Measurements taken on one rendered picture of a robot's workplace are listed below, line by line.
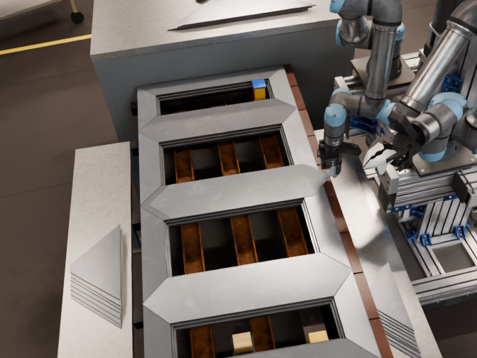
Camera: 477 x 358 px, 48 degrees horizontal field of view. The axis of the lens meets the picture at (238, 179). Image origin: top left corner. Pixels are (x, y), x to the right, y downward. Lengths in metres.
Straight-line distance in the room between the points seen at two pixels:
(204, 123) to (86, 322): 1.01
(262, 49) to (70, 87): 2.03
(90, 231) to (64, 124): 1.83
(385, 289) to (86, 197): 1.30
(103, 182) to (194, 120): 0.50
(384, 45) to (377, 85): 0.15
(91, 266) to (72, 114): 2.12
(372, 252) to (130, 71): 1.44
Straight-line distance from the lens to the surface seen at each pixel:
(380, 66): 1.98
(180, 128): 2.48
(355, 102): 2.04
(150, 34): 2.75
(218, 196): 2.17
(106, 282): 2.10
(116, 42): 2.75
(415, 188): 2.15
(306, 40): 2.77
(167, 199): 2.19
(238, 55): 2.74
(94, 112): 4.07
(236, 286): 1.92
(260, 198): 2.14
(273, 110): 2.51
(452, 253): 2.87
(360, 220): 2.30
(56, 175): 3.70
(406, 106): 1.72
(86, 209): 2.40
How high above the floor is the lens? 2.50
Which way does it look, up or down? 48 degrees down
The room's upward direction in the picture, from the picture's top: 6 degrees counter-clockwise
